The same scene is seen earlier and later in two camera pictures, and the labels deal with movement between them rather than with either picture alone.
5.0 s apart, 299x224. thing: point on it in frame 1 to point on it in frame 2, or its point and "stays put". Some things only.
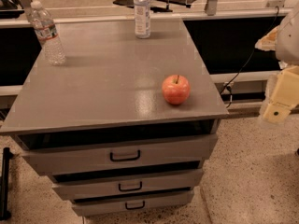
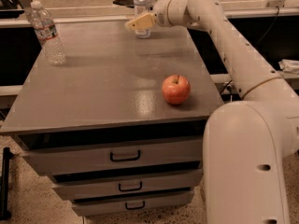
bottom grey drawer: [133, 202] stays put
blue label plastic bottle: [142, 12] stays put
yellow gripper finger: [285, 95] to [161, 16]
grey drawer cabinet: [99, 124] stays put
